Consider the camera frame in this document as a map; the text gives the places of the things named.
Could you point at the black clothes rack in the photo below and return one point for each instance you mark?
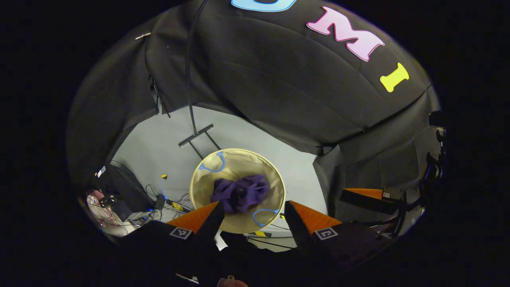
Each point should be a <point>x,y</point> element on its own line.
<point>196,135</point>

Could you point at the pink and white bundle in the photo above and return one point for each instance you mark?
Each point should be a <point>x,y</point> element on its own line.
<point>101,215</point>

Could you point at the beige laundry hamper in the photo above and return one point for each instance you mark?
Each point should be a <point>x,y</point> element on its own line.
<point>235,163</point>

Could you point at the black equipment box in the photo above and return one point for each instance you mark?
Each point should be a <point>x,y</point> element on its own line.
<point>123,185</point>

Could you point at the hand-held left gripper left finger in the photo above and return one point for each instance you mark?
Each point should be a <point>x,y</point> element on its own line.
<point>213,227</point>

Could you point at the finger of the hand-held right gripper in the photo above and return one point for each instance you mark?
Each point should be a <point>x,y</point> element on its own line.
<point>366,201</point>

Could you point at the purple ribbed cardigan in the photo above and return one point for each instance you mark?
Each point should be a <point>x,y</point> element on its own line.
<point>241,193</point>

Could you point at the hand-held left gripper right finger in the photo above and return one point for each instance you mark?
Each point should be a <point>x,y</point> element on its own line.
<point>299,235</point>

